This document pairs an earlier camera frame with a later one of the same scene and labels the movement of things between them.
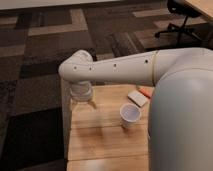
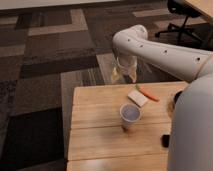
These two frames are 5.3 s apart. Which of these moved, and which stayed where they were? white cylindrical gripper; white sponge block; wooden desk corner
Moved: white cylindrical gripper
Stayed: wooden desk corner; white sponge block
